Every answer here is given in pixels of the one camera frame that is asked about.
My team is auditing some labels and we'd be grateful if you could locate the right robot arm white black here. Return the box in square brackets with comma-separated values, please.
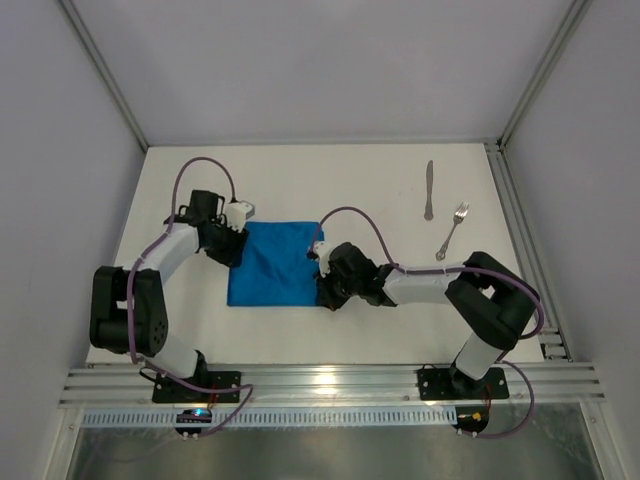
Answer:
[307, 241, 544, 399]

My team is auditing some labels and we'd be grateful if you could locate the right aluminium frame post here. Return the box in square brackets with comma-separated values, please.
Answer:
[497, 0, 592, 150]

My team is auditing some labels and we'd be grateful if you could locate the silver fork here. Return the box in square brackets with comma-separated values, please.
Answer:
[435, 202, 470, 261]

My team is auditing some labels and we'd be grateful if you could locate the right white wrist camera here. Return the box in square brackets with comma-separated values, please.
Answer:
[307, 241, 334, 277]

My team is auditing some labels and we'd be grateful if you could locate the black connector box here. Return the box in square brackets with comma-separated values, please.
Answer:
[174, 407, 212, 438]
[453, 410, 489, 437]

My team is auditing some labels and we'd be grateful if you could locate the aluminium front rail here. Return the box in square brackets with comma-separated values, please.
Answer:
[59, 362, 605, 408]

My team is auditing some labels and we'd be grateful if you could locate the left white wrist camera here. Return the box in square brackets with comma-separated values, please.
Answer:
[224, 201, 255, 232]

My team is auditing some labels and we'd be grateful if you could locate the left aluminium frame post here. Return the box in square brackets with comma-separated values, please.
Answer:
[56, 0, 150, 152]

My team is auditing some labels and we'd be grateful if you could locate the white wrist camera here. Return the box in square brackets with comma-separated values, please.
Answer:
[307, 241, 334, 277]
[224, 201, 255, 232]

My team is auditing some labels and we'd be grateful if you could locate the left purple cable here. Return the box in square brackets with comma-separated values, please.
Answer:
[126, 156, 256, 441]

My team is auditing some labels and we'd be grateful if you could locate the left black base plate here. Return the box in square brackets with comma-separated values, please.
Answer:
[152, 371, 242, 404]

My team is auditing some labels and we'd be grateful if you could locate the silver table knife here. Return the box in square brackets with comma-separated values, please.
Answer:
[424, 160, 434, 221]

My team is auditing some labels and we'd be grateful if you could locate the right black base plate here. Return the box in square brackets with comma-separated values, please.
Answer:
[416, 367, 510, 401]

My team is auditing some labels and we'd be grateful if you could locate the purple cable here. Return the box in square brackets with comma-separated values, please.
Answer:
[126, 156, 256, 441]
[307, 206, 547, 440]

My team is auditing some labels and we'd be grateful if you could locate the aluminium frame post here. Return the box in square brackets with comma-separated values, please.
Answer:
[497, 0, 592, 150]
[56, 0, 150, 152]

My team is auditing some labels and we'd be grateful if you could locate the blue cloth napkin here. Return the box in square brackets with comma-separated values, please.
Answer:
[227, 221, 324, 307]

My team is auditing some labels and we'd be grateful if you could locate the right aluminium side rail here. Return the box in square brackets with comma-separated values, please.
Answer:
[484, 140, 573, 362]

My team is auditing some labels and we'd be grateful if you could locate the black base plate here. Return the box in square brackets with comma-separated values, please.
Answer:
[152, 371, 242, 404]
[416, 367, 510, 401]

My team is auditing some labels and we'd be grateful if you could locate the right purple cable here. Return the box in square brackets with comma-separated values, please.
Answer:
[307, 206, 547, 440]

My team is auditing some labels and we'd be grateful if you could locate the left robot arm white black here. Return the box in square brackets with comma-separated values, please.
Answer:
[89, 190, 255, 403]

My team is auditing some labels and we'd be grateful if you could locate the slotted grey cable duct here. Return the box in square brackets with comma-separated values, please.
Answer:
[81, 404, 456, 429]

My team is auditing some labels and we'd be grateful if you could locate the left black connector box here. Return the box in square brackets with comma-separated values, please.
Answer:
[174, 407, 212, 438]

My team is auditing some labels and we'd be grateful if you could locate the right black connector box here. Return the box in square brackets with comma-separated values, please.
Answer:
[453, 410, 489, 437]

